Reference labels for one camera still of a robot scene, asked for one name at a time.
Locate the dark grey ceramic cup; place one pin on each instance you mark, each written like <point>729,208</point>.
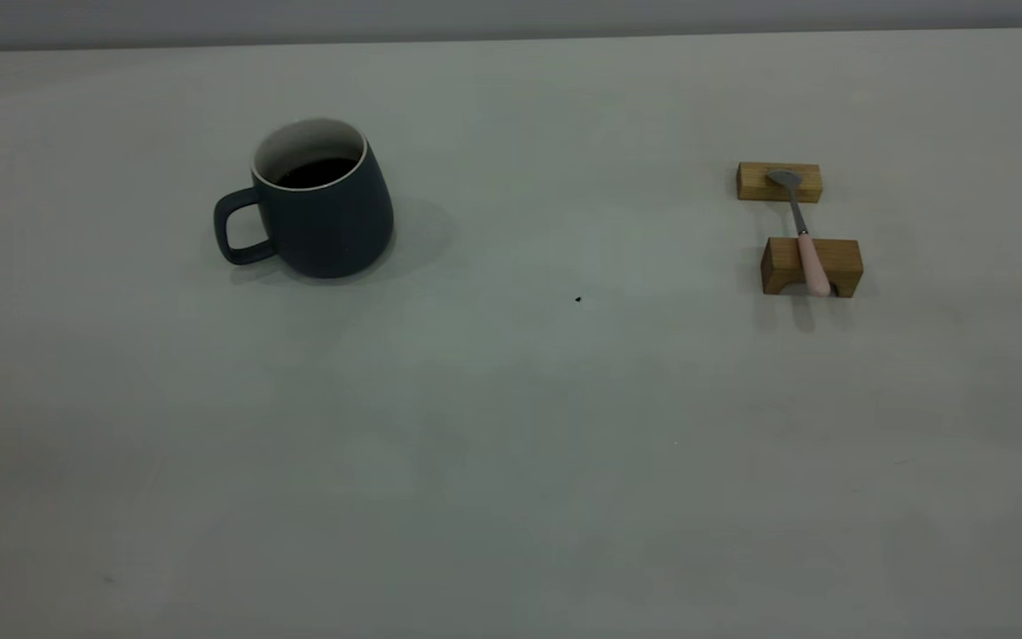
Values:
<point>334,231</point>

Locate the arched wooden block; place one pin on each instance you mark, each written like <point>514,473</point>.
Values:
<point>841,260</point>

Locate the flat rectangular wooden block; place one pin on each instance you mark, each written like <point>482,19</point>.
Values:
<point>755,183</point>

